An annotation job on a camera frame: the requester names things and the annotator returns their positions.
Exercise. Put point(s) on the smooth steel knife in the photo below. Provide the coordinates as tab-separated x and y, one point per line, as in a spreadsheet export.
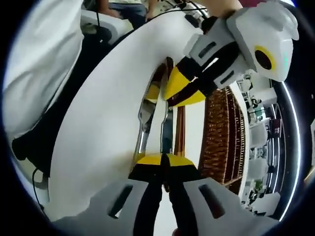
166	137

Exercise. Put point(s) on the person's white shirt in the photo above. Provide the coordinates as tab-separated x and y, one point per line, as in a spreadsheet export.
37	61

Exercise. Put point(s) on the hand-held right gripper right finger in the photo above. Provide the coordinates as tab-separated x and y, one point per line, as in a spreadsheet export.
187	177

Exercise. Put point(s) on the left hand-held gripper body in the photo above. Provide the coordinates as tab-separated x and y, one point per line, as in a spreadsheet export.
268	32

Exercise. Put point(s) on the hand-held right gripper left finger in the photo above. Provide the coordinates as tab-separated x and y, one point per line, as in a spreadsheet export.
147	172

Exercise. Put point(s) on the brown wooden chopstick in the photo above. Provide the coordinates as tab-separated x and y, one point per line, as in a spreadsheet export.
176	132
182	132

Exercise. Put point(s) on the serrated steel knife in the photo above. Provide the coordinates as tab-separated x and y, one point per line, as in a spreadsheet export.
141	137

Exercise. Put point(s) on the brown wicker storage tray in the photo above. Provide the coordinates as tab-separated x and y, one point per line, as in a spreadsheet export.
216	137

